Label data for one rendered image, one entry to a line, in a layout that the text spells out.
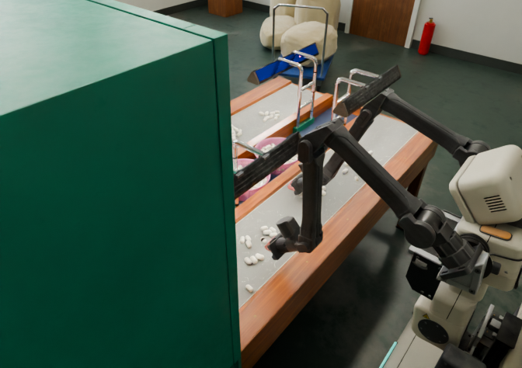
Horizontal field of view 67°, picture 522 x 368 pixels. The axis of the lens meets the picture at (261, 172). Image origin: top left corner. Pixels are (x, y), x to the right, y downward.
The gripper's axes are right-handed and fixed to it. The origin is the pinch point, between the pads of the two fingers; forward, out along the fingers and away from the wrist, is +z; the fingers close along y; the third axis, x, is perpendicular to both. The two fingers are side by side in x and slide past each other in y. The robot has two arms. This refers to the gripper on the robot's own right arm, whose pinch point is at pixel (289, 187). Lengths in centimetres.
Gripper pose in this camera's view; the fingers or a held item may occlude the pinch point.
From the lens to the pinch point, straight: 194.4
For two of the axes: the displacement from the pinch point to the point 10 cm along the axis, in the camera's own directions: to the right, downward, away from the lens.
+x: 4.9, 8.6, 1.3
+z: -5.8, 2.1, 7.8
